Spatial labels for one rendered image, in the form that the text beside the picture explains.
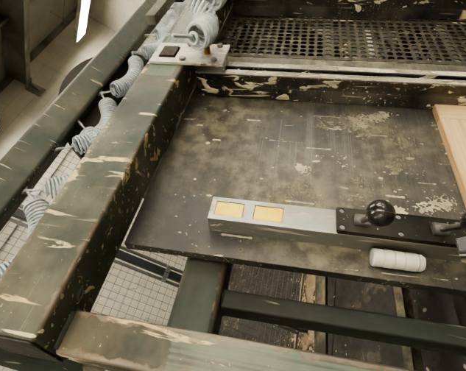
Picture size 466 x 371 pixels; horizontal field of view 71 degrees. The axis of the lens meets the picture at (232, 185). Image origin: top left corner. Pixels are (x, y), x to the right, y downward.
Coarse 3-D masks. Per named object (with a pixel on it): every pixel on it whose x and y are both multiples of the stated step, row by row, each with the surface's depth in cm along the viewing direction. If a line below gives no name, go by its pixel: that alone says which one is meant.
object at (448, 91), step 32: (192, 64) 81; (224, 64) 82; (256, 64) 86; (288, 64) 85; (256, 96) 87; (288, 96) 85; (320, 96) 84; (352, 96) 82; (384, 96) 80; (416, 96) 79; (448, 96) 78
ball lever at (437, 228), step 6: (462, 216) 43; (432, 222) 53; (462, 222) 43; (432, 228) 53; (438, 228) 52; (444, 228) 50; (450, 228) 49; (456, 228) 47; (462, 228) 43; (438, 234) 52; (444, 234) 52; (450, 234) 52
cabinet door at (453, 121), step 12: (444, 108) 78; (456, 108) 78; (444, 120) 75; (456, 120) 75; (444, 132) 73; (456, 132) 72; (444, 144) 72; (456, 144) 70; (456, 156) 68; (456, 168) 66; (456, 180) 65
